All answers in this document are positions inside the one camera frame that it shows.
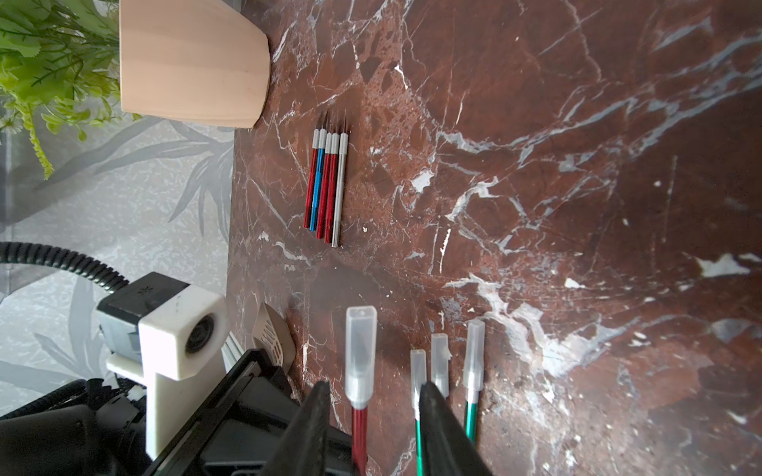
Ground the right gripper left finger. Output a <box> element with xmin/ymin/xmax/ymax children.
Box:
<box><xmin>259</xmin><ymin>381</ymin><xmax>331</xmax><ymax>476</ymax></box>

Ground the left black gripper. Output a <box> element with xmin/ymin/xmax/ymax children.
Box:
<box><xmin>0</xmin><ymin>347</ymin><xmax>358</xmax><ymax>476</ymax></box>

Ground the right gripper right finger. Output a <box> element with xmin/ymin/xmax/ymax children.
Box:
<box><xmin>418</xmin><ymin>382</ymin><xmax>492</xmax><ymax>475</ymax></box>

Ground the red carving knife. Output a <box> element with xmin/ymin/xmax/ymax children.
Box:
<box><xmin>325</xmin><ymin>125</ymin><xmax>339</xmax><ymax>244</ymax></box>
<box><xmin>315</xmin><ymin>115</ymin><xmax>333</xmax><ymax>239</ymax></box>
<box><xmin>431</xmin><ymin>333</ymin><xmax>452</xmax><ymax>398</ymax></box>
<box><xmin>304</xmin><ymin>114</ymin><xmax>323</xmax><ymax>229</ymax></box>
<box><xmin>344</xmin><ymin>305</ymin><xmax>377</xmax><ymax>475</ymax></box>

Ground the silver carving knife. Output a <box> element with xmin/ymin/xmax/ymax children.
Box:
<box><xmin>331</xmin><ymin>118</ymin><xmax>349</xmax><ymax>248</ymax></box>

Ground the blue carving knife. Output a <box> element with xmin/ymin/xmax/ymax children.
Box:
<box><xmin>310</xmin><ymin>113</ymin><xmax>329</xmax><ymax>231</ymax></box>

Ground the green carving knife right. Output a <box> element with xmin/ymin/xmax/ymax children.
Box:
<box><xmin>464</xmin><ymin>319</ymin><xmax>485</xmax><ymax>442</ymax></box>

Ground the green carving knife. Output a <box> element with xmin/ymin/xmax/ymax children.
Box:
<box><xmin>464</xmin><ymin>319</ymin><xmax>485</xmax><ymax>442</ymax></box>
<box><xmin>410</xmin><ymin>349</ymin><xmax>428</xmax><ymax>476</ymax></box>

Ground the green carving knife left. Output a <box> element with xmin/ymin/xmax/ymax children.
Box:
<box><xmin>410</xmin><ymin>349</ymin><xmax>428</xmax><ymax>476</ymax></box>

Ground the brown plastic scoop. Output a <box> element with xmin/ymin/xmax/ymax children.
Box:
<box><xmin>253</xmin><ymin>303</ymin><xmax>296</xmax><ymax>374</ymax></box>

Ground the artificial white flower plant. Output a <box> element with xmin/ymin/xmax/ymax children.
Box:
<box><xmin>1</xmin><ymin>0</ymin><xmax>128</xmax><ymax>179</ymax></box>

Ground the terracotta flower pot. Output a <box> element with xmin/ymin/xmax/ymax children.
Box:
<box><xmin>119</xmin><ymin>0</ymin><xmax>271</xmax><ymax>129</ymax></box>

